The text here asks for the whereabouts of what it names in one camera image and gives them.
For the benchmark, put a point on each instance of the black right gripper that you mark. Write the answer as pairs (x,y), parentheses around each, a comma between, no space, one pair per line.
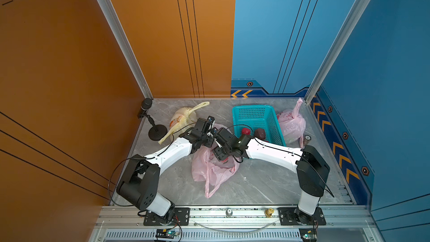
(218,154)

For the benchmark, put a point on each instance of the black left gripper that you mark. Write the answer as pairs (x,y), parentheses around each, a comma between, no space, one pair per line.
(210,143)

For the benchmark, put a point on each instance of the pink plastic bag with hearts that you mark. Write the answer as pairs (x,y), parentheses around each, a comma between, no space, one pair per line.
(205,167)

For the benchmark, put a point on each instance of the dark maroon ball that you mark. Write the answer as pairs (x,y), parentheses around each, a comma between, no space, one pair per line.
(260,134)

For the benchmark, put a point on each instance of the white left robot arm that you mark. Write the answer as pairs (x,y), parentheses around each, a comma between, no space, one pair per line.
(140,180)

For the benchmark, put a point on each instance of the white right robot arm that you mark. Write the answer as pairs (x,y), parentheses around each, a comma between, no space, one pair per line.
(311,168)

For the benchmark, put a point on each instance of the yellow knotted plastic bag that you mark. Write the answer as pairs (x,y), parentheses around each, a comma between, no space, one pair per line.
(183,118)

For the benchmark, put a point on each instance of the pink knotted plastic bag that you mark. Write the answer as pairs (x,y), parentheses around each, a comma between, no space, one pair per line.
(292,124)

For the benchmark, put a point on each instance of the teal plastic basket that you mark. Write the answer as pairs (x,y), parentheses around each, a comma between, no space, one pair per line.
(258,116)

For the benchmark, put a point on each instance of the black desktop microphone stand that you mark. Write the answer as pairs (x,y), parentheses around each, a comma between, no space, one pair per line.
(157,131)

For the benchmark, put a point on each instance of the left green circuit board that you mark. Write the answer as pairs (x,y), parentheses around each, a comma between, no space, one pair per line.
(165,234)

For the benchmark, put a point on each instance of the green circuit board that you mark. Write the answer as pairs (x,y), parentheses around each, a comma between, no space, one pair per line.
(308,235)
(165,234)

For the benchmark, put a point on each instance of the right green circuit board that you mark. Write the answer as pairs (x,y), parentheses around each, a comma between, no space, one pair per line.
(308,235)

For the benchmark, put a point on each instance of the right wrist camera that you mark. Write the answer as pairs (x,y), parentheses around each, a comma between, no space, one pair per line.
(223,136)

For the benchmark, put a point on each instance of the silver knob on rail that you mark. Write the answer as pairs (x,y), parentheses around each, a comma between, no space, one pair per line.
(229,212)

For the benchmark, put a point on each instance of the brass knob on rail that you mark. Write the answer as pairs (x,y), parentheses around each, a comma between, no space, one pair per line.
(269,212)

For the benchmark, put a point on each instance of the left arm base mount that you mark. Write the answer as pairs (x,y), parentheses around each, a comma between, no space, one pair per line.
(179,215)

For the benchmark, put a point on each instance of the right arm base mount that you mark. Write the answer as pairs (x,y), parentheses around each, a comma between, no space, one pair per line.
(290,216)

